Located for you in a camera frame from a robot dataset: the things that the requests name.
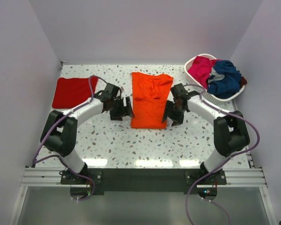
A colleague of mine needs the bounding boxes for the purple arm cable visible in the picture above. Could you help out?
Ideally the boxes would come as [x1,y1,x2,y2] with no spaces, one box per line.
[32,75,108,165]
[185,84,260,162]

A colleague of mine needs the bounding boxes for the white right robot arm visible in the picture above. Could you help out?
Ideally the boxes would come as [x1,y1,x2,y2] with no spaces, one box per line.
[162,84,250,184]

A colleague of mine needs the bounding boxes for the aluminium rail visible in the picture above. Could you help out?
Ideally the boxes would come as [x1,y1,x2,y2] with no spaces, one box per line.
[224,152,268,188]
[20,152,71,187]

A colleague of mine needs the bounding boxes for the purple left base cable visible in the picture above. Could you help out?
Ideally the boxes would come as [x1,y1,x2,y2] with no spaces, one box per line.
[67,171,96,201]

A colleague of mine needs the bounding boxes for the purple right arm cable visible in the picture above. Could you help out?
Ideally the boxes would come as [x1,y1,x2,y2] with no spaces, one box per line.
[185,84,260,162]

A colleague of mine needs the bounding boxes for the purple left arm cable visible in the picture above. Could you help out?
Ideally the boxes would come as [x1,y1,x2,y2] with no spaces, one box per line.
[32,75,108,165]

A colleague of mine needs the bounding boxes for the aluminium right rail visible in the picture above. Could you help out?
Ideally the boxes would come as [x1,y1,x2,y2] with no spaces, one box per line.
[224,152,268,188]

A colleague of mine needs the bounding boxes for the white plastic laundry basket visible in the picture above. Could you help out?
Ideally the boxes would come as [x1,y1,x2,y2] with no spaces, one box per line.
[184,53,246,105]

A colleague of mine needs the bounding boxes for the aluminium left rail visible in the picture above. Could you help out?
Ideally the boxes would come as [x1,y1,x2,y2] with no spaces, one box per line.
[20,152,71,187]

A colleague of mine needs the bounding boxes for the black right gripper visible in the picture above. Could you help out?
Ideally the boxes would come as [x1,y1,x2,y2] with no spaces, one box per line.
[162,100,186,127]

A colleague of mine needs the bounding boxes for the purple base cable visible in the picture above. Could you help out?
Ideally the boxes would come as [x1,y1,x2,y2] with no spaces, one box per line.
[67,171,96,201]
[185,157,232,225]

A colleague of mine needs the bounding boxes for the navy blue t shirt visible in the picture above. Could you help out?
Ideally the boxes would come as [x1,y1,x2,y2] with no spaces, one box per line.
[207,60,242,99]

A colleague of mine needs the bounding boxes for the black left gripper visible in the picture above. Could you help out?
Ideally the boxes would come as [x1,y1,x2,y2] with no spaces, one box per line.
[110,96,134,121]

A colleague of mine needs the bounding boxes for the orange t shirt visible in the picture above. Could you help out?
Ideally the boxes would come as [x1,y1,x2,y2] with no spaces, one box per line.
[131,72,174,129]

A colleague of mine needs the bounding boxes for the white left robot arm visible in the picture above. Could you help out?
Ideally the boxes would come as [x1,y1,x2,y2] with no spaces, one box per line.
[37,83,134,184]

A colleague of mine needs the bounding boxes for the magenta t shirt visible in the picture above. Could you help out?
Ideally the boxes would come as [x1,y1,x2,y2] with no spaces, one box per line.
[187,56,218,89]

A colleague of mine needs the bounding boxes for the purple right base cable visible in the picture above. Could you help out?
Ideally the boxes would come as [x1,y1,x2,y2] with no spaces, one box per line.
[185,157,232,225]

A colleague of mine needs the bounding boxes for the folded red t shirt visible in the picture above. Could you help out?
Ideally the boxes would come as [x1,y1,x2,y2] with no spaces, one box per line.
[52,77,92,109]

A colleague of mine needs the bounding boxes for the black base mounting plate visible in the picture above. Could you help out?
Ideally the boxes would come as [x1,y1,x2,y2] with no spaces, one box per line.
[59,168,227,198]

